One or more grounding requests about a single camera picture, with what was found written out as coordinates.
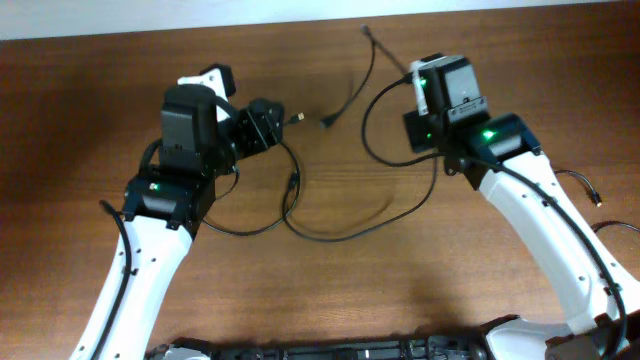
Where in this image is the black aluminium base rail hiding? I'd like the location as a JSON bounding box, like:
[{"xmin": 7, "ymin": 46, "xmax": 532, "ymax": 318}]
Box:
[{"xmin": 144, "ymin": 330, "xmax": 496, "ymax": 360}]

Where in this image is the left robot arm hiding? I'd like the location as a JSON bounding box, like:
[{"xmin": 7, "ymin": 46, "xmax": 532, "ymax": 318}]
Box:
[{"xmin": 71, "ymin": 84, "xmax": 284, "ymax": 359}]

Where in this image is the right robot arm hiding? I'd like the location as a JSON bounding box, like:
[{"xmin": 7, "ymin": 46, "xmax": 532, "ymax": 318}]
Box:
[{"xmin": 405, "ymin": 53, "xmax": 639, "ymax": 359}]

